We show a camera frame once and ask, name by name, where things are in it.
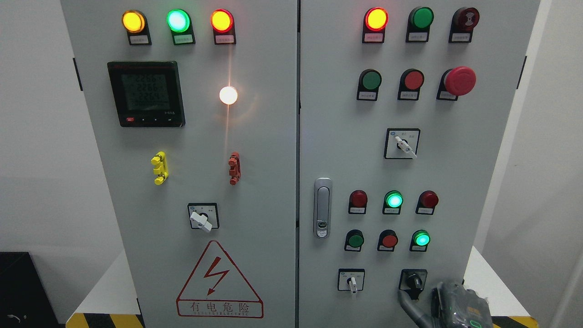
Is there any black knob selector switch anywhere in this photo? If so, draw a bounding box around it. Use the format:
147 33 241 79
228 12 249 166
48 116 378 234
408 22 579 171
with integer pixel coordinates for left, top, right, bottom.
399 269 428 301

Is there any red push button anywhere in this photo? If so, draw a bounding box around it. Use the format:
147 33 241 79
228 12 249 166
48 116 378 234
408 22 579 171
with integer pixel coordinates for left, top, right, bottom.
398 69 424 101
377 229 399 252

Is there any green push button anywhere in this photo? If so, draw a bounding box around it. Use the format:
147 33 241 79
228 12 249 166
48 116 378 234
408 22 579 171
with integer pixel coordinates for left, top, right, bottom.
344 229 365 252
357 69 382 101

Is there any red indicator light top right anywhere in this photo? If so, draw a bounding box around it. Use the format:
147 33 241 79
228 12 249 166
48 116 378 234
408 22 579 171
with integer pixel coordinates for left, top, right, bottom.
362 7 389 44

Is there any green indicator light top left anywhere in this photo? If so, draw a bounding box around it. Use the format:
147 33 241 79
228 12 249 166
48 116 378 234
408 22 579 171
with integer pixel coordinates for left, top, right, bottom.
166 9 195 45

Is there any small white lever selector switch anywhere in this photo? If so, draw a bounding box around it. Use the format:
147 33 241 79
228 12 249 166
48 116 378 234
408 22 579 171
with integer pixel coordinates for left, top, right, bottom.
337 268 366 294

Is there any green push button lower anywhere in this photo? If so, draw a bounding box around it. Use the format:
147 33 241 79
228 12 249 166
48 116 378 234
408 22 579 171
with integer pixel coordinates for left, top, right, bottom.
344 229 365 252

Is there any white glowing lamp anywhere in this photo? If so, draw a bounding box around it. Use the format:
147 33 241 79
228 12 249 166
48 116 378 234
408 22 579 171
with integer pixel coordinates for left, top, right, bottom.
219 86 239 105

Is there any white lever selector switch upper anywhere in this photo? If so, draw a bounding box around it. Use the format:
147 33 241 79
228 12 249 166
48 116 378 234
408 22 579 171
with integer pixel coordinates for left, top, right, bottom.
384 128 420 159

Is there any silver door lock handle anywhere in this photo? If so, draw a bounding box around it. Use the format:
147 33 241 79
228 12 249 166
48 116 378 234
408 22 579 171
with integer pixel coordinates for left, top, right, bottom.
313 177 332 239

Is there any red push button lower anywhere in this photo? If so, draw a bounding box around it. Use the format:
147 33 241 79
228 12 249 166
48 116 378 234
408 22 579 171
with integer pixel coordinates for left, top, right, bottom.
377 229 399 252

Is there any red push button upper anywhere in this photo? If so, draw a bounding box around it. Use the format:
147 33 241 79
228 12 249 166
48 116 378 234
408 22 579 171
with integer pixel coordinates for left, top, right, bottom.
398 69 424 101

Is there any green illuminated button lower right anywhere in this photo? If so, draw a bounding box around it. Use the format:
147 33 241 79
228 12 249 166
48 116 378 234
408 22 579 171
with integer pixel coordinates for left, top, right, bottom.
409 229 431 252

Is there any red emergency stop button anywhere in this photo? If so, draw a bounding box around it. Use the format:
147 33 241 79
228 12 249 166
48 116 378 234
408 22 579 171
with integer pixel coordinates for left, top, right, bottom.
436 66 476 101

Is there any grey cabinet door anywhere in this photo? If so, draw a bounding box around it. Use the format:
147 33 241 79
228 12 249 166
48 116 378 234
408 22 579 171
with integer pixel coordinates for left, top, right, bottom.
61 0 298 328
298 0 540 328

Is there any black box on floor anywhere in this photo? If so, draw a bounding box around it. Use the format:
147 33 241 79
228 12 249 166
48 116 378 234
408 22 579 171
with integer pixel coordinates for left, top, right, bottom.
0 252 60 328

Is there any green push button upper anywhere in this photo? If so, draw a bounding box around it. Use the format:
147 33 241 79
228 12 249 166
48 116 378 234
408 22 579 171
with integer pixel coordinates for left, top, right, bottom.
357 69 382 101

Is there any white lever selector switch left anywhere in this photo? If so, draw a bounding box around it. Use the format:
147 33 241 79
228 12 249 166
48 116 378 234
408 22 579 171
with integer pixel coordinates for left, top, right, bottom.
187 203 220 233

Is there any dark red indicator light left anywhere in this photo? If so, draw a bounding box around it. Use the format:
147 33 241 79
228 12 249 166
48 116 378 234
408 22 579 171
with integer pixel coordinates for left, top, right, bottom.
348 190 368 215

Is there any yellow indicator light top left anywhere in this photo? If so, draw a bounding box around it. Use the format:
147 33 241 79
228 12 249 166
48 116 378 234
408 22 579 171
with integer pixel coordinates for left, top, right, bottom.
122 9 152 46

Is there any red electric hazard warning sign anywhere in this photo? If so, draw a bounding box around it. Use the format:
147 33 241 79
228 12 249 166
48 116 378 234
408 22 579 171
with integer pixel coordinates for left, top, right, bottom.
176 240 264 319

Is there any green lit indicator light middle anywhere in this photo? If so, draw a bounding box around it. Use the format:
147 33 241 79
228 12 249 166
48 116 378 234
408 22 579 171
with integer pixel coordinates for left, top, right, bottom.
382 190 403 215

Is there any dark red buzzer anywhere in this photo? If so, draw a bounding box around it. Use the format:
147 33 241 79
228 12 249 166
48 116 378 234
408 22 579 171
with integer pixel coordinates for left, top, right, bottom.
449 7 480 43

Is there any black digital power meter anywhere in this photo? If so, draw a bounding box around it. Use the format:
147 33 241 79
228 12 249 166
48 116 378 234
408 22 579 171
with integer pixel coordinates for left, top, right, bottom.
107 61 185 128

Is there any left grey cabinet door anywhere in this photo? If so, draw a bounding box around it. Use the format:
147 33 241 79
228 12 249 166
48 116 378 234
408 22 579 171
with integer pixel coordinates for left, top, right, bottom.
61 0 298 328

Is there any right grey cabinet door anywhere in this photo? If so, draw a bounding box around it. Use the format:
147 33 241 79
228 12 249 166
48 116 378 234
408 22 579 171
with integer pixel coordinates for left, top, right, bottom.
298 0 540 328

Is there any green indicator light top right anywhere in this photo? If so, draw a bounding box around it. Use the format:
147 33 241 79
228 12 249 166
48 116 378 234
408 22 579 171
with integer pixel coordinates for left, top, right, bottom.
405 6 435 43

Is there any red indicator light top left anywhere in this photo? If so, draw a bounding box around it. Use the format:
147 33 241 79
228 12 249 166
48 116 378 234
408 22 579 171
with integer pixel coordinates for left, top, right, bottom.
210 8 236 44

